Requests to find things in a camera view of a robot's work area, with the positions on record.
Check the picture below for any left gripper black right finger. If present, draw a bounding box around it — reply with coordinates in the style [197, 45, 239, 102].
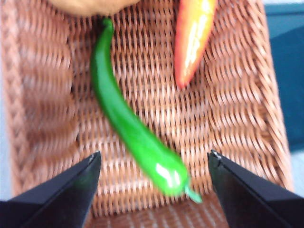
[208, 149, 304, 228]

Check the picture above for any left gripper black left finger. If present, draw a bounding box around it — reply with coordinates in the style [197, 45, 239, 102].
[0, 151, 102, 228]

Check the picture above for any long green chili pepper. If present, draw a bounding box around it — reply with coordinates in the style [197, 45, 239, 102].
[90, 18, 203, 204]

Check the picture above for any glossy red chili pepper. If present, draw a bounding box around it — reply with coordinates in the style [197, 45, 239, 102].
[174, 0, 217, 89]

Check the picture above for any brown woven wicker basket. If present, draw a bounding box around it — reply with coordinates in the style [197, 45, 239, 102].
[0, 0, 294, 228]

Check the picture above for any yellow-brown potato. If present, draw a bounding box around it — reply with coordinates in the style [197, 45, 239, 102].
[48, 0, 141, 17]

